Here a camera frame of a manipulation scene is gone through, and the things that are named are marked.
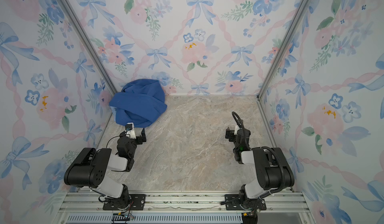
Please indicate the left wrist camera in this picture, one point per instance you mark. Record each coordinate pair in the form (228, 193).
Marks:
(130, 130)

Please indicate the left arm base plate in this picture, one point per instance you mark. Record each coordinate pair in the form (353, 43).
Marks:
(133, 202)

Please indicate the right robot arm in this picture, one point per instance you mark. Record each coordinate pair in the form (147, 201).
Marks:
(273, 173)

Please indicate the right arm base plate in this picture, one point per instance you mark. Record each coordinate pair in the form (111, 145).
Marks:
(235, 203)

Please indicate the dark blue cloth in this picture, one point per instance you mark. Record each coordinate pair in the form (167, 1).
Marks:
(140, 102)

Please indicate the right corner aluminium profile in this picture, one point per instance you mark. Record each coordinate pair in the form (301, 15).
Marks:
(291, 31)

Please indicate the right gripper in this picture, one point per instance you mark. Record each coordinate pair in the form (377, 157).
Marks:
(230, 134)

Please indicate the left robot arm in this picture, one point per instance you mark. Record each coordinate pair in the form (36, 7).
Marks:
(90, 167)

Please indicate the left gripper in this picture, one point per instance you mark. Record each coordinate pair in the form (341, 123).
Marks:
(140, 137)

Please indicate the corner aluminium profile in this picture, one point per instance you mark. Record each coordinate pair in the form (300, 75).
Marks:
(86, 42)
(291, 31)

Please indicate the aluminium mounting rail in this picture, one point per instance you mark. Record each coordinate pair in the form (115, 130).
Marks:
(166, 207)

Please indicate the left corner aluminium profile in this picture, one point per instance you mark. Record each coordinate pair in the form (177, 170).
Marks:
(86, 42)

